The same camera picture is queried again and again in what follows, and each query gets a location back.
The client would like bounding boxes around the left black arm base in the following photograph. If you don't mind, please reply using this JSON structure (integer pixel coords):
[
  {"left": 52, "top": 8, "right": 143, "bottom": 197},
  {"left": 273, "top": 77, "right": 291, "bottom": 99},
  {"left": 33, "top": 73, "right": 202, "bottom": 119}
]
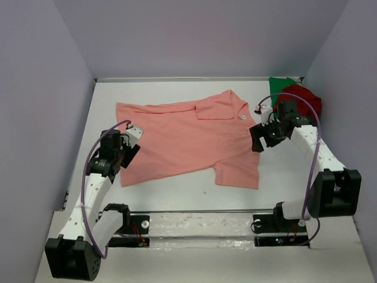
[{"left": 108, "top": 214, "right": 150, "bottom": 248}]

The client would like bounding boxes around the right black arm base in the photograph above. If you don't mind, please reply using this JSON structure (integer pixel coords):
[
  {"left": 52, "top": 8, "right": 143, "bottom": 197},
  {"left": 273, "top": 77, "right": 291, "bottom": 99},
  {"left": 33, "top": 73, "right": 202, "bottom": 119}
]
[{"left": 250, "top": 214, "right": 309, "bottom": 247}]

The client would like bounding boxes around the green t shirt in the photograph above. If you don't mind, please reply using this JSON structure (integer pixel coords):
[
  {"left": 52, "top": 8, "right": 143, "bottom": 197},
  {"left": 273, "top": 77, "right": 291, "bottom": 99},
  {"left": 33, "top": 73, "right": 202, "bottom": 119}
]
[{"left": 268, "top": 76, "right": 297, "bottom": 112}]

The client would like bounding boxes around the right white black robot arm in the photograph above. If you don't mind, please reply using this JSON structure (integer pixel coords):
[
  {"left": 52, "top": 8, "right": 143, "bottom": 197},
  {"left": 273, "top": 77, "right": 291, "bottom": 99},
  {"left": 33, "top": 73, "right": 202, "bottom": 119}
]
[{"left": 250, "top": 100, "right": 362, "bottom": 231}]

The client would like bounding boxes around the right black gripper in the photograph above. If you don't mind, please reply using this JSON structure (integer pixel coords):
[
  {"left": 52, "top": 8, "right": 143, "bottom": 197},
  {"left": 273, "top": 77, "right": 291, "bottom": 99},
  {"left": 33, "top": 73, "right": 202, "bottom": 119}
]
[{"left": 250, "top": 117, "right": 287, "bottom": 153}]

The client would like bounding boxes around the white foam front panel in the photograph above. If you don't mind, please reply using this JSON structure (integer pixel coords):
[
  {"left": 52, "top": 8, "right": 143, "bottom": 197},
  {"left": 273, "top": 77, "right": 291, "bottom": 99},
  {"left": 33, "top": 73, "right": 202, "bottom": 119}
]
[{"left": 36, "top": 210, "right": 373, "bottom": 282}]

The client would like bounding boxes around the red t shirt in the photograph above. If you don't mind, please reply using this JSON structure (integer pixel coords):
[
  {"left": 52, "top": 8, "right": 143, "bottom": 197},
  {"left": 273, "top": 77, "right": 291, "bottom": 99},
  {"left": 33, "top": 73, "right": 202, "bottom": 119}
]
[{"left": 278, "top": 84, "right": 322, "bottom": 119}]

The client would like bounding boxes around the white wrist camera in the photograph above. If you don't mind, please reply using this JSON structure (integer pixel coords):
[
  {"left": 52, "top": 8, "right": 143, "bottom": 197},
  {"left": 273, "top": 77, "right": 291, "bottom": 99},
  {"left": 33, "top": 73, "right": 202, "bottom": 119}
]
[
  {"left": 254, "top": 104, "right": 275, "bottom": 126},
  {"left": 124, "top": 124, "right": 144, "bottom": 148}
]

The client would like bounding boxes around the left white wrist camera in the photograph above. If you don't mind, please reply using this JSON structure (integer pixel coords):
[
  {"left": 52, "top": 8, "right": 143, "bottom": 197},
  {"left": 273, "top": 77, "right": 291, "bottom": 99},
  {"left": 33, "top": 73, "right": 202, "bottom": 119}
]
[{"left": 124, "top": 124, "right": 144, "bottom": 148}]

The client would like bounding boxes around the aluminium back table rail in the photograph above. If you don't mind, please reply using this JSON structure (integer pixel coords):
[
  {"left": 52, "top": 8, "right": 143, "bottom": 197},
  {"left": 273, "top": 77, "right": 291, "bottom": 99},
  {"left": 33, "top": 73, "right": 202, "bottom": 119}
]
[{"left": 94, "top": 76, "right": 305, "bottom": 83}]

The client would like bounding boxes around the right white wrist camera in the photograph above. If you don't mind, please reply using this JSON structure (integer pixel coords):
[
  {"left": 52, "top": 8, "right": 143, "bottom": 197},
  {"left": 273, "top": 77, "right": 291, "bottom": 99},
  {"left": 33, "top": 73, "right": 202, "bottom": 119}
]
[{"left": 254, "top": 104, "right": 275, "bottom": 126}]

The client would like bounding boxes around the pink t shirt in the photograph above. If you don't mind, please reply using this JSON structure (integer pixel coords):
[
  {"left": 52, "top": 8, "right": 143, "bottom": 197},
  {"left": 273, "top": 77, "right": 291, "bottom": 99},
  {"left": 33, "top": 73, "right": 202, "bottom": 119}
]
[{"left": 115, "top": 90, "right": 259, "bottom": 189}]

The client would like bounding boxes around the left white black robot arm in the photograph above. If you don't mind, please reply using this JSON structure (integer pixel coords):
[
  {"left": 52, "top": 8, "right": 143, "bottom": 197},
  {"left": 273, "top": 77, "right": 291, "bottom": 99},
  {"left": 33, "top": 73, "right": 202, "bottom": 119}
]
[{"left": 45, "top": 126, "right": 143, "bottom": 281}]

